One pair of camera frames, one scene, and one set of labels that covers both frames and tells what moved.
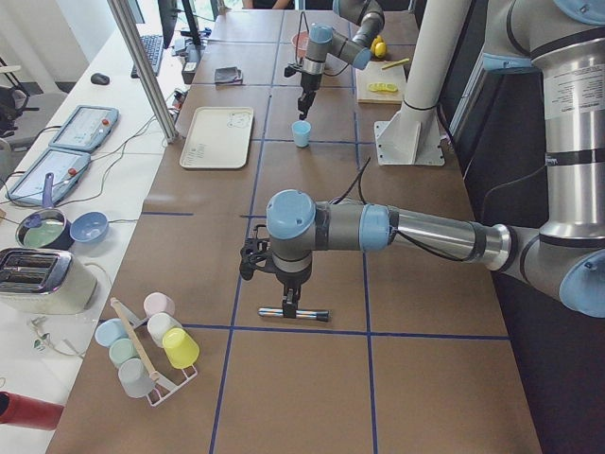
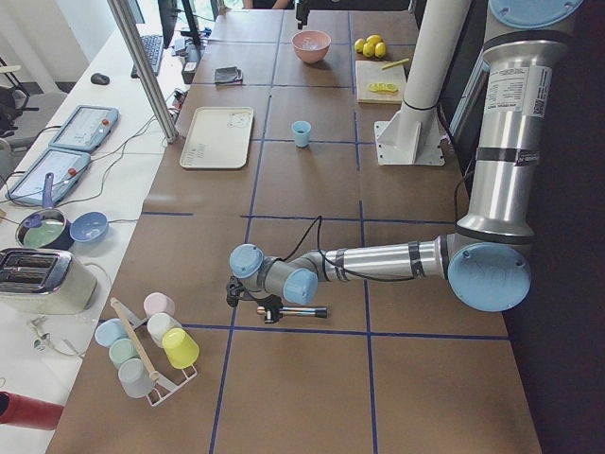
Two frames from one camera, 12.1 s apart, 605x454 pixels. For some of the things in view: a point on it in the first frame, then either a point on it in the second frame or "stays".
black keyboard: x=154 y=46 stays
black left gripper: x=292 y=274 to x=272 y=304
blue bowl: x=89 y=227 stays
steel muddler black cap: x=319 y=315 stays
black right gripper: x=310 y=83 to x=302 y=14
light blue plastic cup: x=302 y=132 stays
